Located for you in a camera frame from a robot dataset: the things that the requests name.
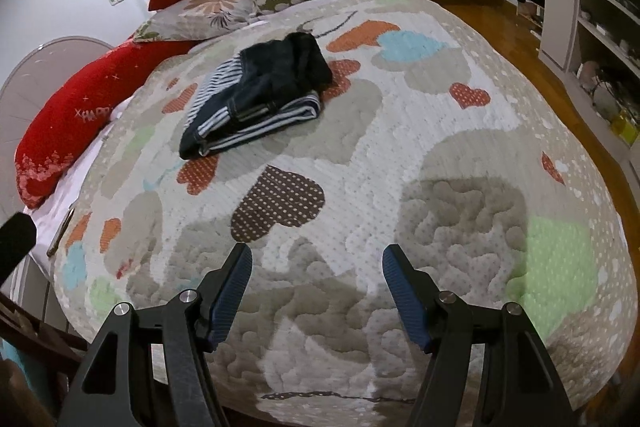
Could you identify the heart patchwork quilt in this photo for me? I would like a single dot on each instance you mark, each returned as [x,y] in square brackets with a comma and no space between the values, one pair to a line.
[428,139]

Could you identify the floral grey pillow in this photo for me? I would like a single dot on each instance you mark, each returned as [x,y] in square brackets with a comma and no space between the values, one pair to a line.
[195,20]

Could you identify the white bed sheet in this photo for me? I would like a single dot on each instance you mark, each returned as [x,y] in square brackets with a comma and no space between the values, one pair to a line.
[52,215]

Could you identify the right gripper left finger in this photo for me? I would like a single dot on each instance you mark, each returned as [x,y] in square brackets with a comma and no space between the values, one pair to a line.
[147,367]

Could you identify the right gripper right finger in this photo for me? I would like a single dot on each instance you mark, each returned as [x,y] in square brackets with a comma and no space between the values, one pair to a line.
[520,385]

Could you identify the dark wooden chair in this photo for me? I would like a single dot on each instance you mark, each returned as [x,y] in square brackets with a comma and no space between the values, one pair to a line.
[47,359]

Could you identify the white tv cabinet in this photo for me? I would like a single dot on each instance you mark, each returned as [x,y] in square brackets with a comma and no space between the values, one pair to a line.
[592,46]

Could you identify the navy frog pants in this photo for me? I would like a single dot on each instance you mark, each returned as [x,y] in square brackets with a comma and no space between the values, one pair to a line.
[260,90]

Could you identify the white round headboard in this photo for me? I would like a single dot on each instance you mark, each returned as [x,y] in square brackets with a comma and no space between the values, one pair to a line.
[29,86]

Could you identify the red long pillow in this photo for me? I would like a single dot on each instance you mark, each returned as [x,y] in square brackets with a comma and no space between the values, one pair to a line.
[75,114]

